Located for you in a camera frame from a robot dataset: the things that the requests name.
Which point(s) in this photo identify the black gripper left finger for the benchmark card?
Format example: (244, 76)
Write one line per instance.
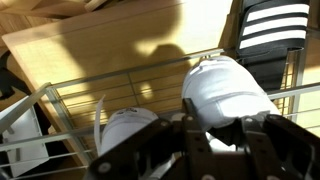
(160, 150)

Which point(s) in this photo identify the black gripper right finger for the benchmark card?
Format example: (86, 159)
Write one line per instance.
(283, 153)

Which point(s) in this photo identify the white leather shoe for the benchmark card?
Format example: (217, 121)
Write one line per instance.
(223, 90)
(126, 126)

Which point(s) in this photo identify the grey metal shoe rack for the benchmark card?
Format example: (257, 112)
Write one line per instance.
(20, 110)

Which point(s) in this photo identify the light wooden table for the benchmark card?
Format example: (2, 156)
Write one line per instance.
(83, 43)

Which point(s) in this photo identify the black striped slide sandal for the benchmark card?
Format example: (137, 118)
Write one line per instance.
(273, 20)

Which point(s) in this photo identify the white storage box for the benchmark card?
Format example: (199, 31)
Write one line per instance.
(23, 146)

